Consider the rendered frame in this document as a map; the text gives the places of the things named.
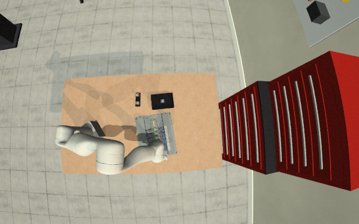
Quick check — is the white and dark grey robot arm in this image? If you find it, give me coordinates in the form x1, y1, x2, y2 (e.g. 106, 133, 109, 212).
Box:
55, 125, 164, 175

